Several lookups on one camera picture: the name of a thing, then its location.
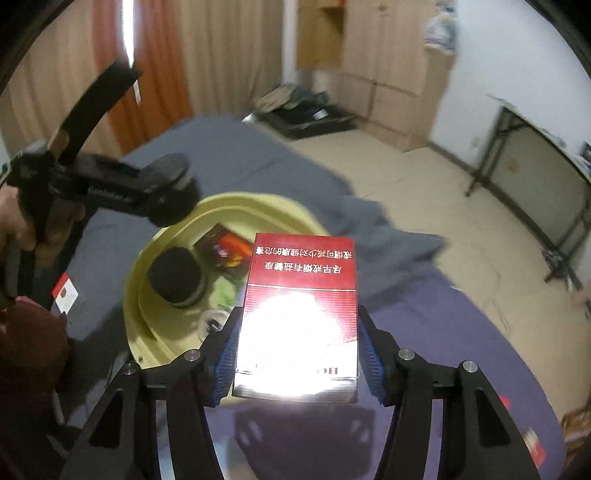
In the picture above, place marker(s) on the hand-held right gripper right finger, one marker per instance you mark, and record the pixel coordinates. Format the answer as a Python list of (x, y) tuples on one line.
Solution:
[(369, 364)]

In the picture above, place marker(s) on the hanging plastic bag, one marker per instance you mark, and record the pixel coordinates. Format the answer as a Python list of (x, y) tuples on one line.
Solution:
[(441, 27)]

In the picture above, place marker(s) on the wooden wardrobe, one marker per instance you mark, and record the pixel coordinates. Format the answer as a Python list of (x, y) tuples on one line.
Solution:
[(383, 69)]

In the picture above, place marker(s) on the large red cigarette pack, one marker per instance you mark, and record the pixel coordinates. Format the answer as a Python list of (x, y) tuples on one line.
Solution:
[(295, 295)]

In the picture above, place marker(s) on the grey blanket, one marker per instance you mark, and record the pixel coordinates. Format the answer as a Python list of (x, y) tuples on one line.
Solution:
[(258, 157)]

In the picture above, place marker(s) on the orange curtain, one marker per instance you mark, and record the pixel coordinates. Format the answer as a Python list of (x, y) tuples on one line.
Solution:
[(152, 55)]

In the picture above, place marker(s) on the dark red cloth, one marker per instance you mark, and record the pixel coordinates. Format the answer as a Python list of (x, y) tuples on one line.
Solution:
[(27, 350)]

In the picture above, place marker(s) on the small silver round object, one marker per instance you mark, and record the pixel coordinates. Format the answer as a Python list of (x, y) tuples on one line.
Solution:
[(212, 325)]

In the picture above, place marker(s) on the black foam sponge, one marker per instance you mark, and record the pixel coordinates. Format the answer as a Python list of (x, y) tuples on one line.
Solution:
[(178, 277), (171, 189)]

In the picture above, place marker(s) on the black frame folding table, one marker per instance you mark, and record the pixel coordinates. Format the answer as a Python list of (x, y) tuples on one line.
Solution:
[(521, 152)]

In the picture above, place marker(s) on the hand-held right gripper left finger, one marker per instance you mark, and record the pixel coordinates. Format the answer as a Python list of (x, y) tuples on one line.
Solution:
[(226, 364)]

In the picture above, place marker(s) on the red pack with white stripe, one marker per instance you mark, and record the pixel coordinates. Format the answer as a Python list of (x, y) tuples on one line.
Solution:
[(221, 249)]

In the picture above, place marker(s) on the pale yellow plastic tray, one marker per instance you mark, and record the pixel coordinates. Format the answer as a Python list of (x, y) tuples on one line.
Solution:
[(157, 332)]

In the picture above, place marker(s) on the blue bed sheet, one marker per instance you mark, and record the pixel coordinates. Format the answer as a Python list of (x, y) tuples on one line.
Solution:
[(438, 341)]

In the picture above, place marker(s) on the beige curtain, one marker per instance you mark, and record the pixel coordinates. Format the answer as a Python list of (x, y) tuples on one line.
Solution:
[(51, 92), (231, 50)]

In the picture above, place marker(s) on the person's left hand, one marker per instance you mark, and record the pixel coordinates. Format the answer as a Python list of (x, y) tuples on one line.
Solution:
[(11, 221)]

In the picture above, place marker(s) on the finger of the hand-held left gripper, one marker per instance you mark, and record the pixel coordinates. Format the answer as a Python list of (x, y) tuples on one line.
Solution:
[(99, 90), (111, 187)]

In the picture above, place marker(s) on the pile of clothes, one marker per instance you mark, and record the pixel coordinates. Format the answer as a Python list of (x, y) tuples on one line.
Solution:
[(295, 106)]

